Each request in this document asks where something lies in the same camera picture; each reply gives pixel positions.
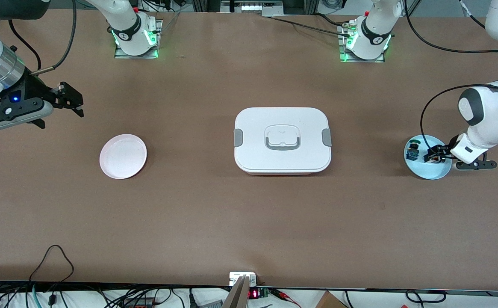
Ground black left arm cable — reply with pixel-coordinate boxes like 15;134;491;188
404;0;498;160

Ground light blue round plate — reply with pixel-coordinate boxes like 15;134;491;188
404;134;452;180

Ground brown cardboard piece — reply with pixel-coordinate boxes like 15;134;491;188
315;291;348;308

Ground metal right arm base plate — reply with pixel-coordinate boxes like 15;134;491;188
114;19;163;59

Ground pink round plate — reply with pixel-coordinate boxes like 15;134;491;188
99;134;147;180

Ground red wires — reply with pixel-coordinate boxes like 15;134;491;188
272;289;301;307

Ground thin black looped cable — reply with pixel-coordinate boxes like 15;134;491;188
28;244;75;284

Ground green blue switch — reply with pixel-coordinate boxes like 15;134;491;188
406;139;421;161

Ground white lunch box grey handle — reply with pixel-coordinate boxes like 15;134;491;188
234;107;332;176

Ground aluminium frame structure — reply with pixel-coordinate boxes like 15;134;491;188
191;0;318;18

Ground grey metal bar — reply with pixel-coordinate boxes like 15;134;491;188
223;275;250;308

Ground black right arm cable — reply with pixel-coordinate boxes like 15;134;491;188
9;0;77;77

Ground black cable across table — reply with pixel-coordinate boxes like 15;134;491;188
269;16;352;36

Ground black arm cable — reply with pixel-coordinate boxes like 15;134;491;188
9;0;77;77
404;0;498;160

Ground black oval cable loop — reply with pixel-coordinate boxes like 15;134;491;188
405;290;447;303

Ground white power outlet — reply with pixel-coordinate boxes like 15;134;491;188
229;272;257;286

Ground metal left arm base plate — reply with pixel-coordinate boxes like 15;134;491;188
338;21;385;63

